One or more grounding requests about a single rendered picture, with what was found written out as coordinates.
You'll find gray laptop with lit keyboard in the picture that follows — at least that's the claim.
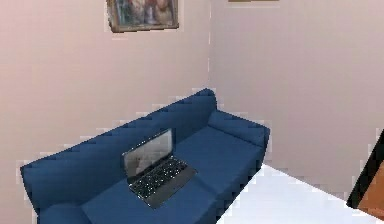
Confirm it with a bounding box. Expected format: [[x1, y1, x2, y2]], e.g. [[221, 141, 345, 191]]
[[122, 128, 198, 210]]

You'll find blue sofa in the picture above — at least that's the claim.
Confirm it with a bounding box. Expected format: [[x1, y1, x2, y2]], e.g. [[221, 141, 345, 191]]
[[19, 87, 271, 224]]

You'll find brown wooden furniture with black edge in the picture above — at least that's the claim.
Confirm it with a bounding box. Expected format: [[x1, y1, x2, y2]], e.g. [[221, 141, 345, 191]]
[[346, 128, 384, 222]]

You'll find framed painting with brown frame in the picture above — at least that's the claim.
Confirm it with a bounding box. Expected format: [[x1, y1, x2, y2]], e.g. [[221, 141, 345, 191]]
[[105, 0, 180, 34]]

